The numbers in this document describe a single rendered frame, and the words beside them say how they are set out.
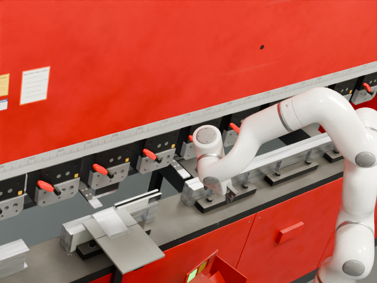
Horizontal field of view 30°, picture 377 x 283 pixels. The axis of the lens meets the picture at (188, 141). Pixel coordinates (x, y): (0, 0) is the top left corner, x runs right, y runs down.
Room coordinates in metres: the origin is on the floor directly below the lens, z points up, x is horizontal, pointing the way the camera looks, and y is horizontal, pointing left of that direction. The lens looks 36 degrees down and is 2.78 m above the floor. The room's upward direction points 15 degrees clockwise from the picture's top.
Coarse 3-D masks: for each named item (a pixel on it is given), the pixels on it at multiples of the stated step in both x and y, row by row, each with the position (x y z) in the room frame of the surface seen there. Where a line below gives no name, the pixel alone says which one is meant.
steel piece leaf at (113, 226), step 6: (108, 216) 1.86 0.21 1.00; (114, 216) 1.87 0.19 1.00; (102, 222) 1.82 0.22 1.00; (108, 222) 1.83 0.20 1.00; (114, 222) 1.84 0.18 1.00; (120, 222) 1.84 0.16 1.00; (102, 228) 1.79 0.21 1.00; (108, 228) 1.80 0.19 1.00; (114, 228) 1.81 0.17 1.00; (120, 228) 1.82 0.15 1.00; (126, 228) 1.82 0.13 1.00; (108, 234) 1.77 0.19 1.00; (114, 234) 1.76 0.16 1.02; (120, 234) 1.78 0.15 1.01
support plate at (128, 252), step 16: (96, 224) 1.81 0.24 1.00; (128, 224) 1.85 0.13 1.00; (96, 240) 1.73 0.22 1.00; (112, 240) 1.75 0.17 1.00; (128, 240) 1.77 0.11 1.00; (144, 240) 1.79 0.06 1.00; (112, 256) 1.68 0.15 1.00; (128, 256) 1.70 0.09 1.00; (144, 256) 1.72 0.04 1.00; (160, 256) 1.74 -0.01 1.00
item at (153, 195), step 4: (148, 192) 2.05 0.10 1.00; (152, 192) 2.05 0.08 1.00; (156, 192) 2.07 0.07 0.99; (136, 196) 2.01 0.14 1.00; (140, 196) 2.01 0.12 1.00; (144, 196) 2.03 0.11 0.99; (148, 196) 2.04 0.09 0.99; (152, 196) 2.03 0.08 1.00; (156, 196) 2.04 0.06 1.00; (160, 196) 2.06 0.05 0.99; (124, 200) 1.97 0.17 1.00; (128, 200) 1.97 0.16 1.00; (132, 200) 1.99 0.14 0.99; (136, 200) 1.98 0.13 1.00; (152, 200) 2.03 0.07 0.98; (156, 200) 2.05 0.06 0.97; (116, 204) 1.93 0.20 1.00; (120, 204) 1.94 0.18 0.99; (124, 204) 1.95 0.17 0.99; (116, 208) 1.92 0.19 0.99
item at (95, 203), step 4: (80, 180) 2.00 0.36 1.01; (80, 184) 1.98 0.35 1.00; (84, 184) 1.99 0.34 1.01; (80, 188) 1.96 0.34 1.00; (84, 188) 1.97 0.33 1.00; (80, 192) 1.95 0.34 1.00; (84, 192) 1.95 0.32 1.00; (88, 192) 1.95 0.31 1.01; (84, 196) 1.93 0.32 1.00; (88, 196) 1.93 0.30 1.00; (92, 196) 1.94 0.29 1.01; (88, 200) 1.91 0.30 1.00; (92, 200) 1.91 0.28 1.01; (96, 200) 1.92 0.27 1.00; (92, 204) 1.89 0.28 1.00; (96, 204) 1.90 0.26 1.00; (100, 204) 1.91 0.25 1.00; (96, 208) 1.89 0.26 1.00
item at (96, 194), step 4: (112, 184) 1.88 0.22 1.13; (116, 184) 1.90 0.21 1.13; (100, 188) 1.85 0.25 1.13; (104, 188) 1.86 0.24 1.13; (108, 188) 1.87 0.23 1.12; (112, 188) 1.89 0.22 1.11; (116, 188) 1.90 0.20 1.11; (92, 192) 1.84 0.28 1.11; (96, 192) 1.84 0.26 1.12; (100, 192) 1.85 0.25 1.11; (104, 192) 1.86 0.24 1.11; (108, 192) 1.89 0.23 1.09; (112, 192) 1.90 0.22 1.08; (96, 196) 1.85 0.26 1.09; (100, 196) 1.86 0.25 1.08
